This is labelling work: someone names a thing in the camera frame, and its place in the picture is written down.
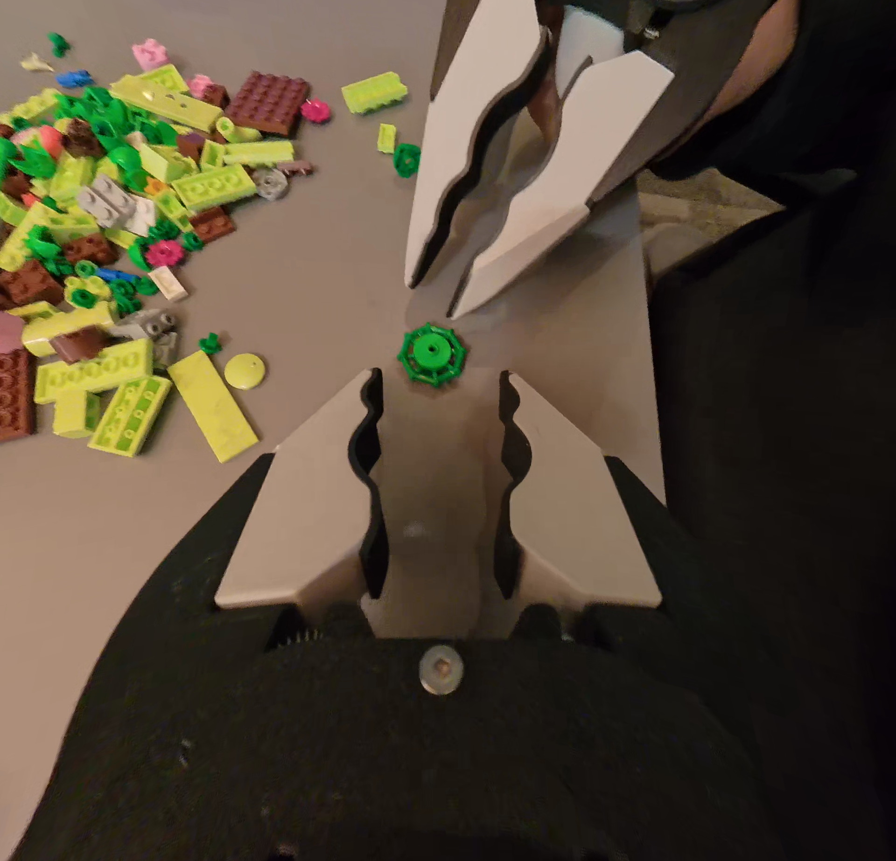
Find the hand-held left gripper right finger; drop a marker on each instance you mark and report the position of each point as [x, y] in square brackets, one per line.
[581, 525]

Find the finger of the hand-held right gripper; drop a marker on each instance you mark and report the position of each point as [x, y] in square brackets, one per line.
[483, 84]
[602, 119]

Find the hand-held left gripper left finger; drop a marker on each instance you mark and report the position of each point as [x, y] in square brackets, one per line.
[301, 518]

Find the green spoked wheel piece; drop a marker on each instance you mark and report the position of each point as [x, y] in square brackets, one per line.
[432, 354]

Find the person's right forearm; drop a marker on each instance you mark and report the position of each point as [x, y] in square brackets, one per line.
[756, 56]

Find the person's right hand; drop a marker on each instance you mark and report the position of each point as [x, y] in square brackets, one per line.
[546, 116]

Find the green round plate piece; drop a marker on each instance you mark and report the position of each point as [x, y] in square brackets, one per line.
[407, 160]

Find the lime studded brick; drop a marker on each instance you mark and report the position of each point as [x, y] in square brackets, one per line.
[374, 93]

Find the tiny lime brick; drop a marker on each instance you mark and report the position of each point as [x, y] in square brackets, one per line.
[386, 138]

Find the long lime flat tile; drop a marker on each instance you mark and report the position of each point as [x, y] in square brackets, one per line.
[213, 406]

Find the lime round dome piece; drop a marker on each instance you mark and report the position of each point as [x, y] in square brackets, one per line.
[245, 371]

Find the magenta gear flower piece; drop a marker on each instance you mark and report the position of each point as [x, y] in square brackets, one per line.
[316, 110]

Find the small green leaf piece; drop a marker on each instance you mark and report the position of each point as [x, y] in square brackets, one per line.
[210, 344]

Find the dark maroon studded plate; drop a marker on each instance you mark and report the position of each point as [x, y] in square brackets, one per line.
[269, 98]

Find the pile of colourful toy bricks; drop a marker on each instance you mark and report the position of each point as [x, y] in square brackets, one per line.
[210, 186]

